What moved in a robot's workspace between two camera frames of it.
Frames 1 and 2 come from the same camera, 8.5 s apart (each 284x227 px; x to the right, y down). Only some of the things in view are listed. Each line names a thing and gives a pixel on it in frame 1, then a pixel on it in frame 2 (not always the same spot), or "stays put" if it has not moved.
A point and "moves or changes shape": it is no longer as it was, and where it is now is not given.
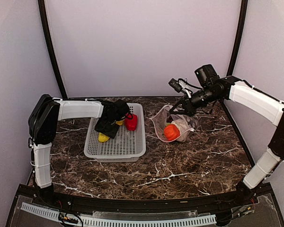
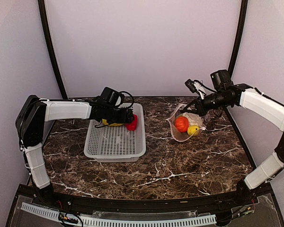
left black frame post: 42,13 stays put
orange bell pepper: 171,132 → 181,123
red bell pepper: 131,121 stays put
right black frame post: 239,38 stays put
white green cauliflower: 182,127 → 194,119
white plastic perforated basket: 127,146 stays put
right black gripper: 187,104 → 200,109
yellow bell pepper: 102,138 → 193,130
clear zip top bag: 170,127 moves or changes shape
